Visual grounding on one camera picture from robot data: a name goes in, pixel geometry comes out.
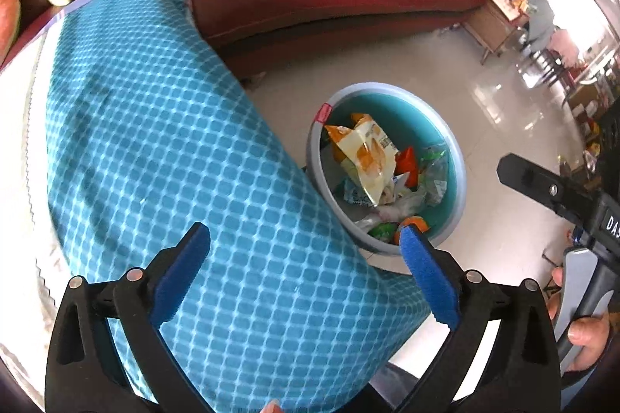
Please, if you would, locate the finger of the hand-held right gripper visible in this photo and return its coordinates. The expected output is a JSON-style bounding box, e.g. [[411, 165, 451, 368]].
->
[[496, 152, 606, 230]]

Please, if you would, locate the clear plastic wrapper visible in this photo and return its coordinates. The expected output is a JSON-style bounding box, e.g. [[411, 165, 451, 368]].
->
[[419, 144, 449, 205]]

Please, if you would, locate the blue foil snack bag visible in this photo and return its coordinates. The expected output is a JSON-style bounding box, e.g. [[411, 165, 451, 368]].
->
[[344, 180, 374, 206]]

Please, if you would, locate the teal plastic bucket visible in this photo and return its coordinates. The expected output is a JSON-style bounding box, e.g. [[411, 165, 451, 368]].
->
[[305, 83, 468, 256]]

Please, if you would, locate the wooden cabinet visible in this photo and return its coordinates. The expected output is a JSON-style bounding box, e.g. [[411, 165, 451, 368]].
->
[[462, 0, 529, 65]]

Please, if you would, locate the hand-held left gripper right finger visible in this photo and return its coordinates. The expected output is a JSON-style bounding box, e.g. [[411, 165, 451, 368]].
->
[[400, 221, 563, 413]]

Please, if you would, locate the green packet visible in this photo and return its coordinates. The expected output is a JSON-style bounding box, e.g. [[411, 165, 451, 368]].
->
[[368, 221, 399, 242]]

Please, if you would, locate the pink stool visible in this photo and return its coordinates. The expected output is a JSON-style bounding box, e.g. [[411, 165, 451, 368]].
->
[[552, 30, 582, 60]]

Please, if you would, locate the pink plush toy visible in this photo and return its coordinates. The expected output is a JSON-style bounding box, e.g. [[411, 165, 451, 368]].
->
[[0, 0, 22, 65]]

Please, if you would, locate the person's right hand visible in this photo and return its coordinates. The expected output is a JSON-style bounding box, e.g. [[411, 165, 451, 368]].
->
[[546, 265, 612, 372]]

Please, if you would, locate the grey chair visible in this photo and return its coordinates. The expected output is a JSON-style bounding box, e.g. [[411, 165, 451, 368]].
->
[[525, 0, 555, 55]]

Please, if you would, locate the blue patterned cloth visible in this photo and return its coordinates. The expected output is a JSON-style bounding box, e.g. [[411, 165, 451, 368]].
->
[[46, 0, 432, 413]]

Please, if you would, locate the clear plastic bag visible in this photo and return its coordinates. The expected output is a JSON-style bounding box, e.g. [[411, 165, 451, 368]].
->
[[378, 192, 427, 222]]

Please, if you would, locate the orange round object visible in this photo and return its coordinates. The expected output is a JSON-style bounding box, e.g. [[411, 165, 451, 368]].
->
[[394, 216, 432, 244]]

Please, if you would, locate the yellow snack bag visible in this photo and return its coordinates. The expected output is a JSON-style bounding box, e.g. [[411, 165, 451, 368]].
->
[[324, 112, 400, 207]]

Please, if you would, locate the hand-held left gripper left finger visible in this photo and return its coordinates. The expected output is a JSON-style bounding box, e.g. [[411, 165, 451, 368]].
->
[[46, 221, 211, 413]]

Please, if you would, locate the dark cloth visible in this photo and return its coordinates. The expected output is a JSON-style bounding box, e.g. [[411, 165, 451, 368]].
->
[[373, 365, 422, 413]]

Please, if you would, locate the orange packet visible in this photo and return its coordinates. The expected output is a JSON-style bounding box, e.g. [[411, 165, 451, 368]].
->
[[394, 146, 420, 188]]

